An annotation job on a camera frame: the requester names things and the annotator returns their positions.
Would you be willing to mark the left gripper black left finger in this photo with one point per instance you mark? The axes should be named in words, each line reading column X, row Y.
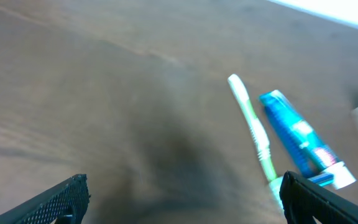
column 66, row 202

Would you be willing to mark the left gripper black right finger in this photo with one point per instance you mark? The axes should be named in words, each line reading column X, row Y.
column 306, row 202

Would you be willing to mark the teal toothpaste tube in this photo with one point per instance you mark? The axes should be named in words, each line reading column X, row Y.
column 321, row 157

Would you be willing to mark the green and white toothbrush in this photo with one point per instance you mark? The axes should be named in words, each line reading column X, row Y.
column 258, row 134

